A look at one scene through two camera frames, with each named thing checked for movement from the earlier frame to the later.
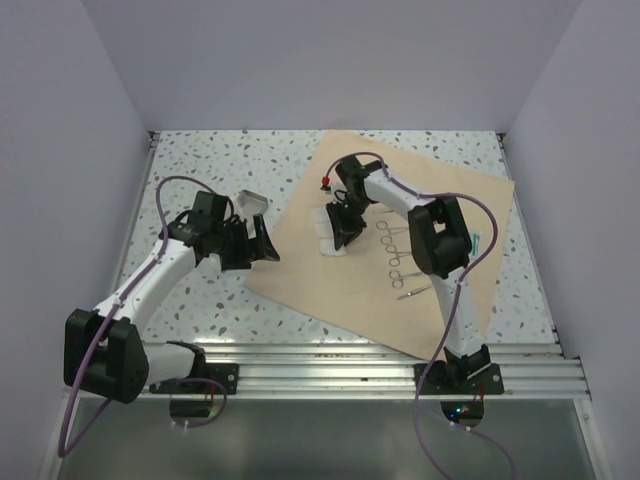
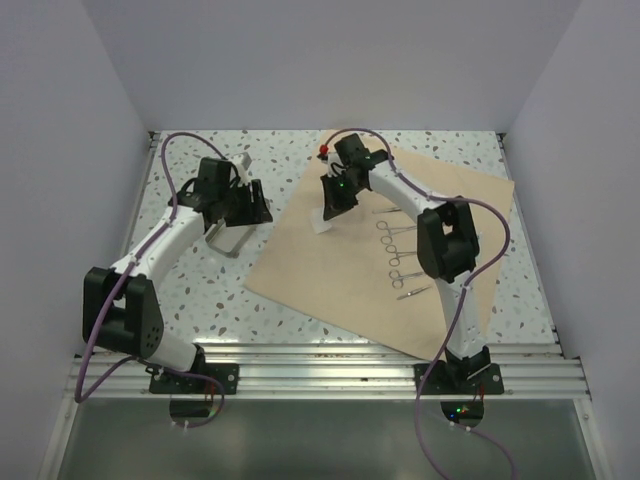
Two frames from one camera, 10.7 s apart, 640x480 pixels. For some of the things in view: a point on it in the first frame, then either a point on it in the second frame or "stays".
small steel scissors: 398,281 stays
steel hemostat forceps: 383,225 stays
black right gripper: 347,218 to 333,191
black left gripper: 249,246 to 253,201
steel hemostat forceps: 395,261 stays
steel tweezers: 412,292 stays
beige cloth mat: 376,289 stays
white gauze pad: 328,247 to 317,220
